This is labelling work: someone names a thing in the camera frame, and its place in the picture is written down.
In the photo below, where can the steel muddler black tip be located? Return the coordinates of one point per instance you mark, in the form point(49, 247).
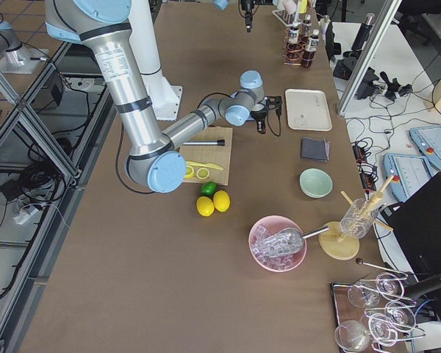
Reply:
point(220, 142)

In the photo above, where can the blue teach pendant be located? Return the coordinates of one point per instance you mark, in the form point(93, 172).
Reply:
point(428, 141)
point(411, 172)

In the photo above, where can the copper wire bottle rack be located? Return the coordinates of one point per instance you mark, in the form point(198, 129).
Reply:
point(302, 49)

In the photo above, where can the steel ice scoop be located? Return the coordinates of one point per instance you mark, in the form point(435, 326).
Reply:
point(294, 235)

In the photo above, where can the wooden cup tree stand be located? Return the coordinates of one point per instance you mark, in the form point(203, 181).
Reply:
point(343, 247)

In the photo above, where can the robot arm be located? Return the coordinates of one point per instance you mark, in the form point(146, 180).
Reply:
point(222, 5)
point(121, 35)

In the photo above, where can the lemon half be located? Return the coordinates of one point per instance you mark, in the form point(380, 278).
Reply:
point(190, 172)

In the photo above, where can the cream rabbit tray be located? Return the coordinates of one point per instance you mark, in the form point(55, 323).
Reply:
point(307, 110)

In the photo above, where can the grey folded cloth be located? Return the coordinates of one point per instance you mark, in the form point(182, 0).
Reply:
point(317, 150)

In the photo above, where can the white wire cup rack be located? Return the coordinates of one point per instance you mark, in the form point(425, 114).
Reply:
point(285, 18)

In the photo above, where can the yellow green plastic cup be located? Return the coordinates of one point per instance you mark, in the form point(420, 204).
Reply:
point(303, 6)

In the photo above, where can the pink bowl of ice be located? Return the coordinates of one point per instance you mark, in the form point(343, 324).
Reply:
point(259, 244)

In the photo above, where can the green lime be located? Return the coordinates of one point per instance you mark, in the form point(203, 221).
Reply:
point(208, 188)

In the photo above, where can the white plastic cup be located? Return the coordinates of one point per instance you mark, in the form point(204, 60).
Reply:
point(289, 6)

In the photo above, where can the clear glass cup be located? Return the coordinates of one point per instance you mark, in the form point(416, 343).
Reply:
point(357, 221)

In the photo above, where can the bamboo cutting board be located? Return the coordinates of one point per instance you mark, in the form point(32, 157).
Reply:
point(219, 155)

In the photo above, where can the whole yellow lemon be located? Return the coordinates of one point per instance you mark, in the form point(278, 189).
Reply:
point(205, 206)
point(221, 201)

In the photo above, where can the dark tea bottle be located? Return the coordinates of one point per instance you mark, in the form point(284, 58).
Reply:
point(293, 47)
point(306, 28)
point(310, 49)

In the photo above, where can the yellow plastic knife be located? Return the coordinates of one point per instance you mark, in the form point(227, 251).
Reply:
point(205, 165)

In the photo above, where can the mint green bowl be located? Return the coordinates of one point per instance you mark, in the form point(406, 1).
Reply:
point(315, 183)

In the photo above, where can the lemon slice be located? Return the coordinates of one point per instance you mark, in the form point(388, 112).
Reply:
point(202, 173)

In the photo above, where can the wine glass tray rack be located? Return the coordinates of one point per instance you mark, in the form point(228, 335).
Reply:
point(374, 315)

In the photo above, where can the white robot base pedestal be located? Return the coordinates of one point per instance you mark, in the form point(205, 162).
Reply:
point(166, 98)

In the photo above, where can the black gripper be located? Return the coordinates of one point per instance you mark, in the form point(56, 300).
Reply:
point(258, 116)
point(246, 12)

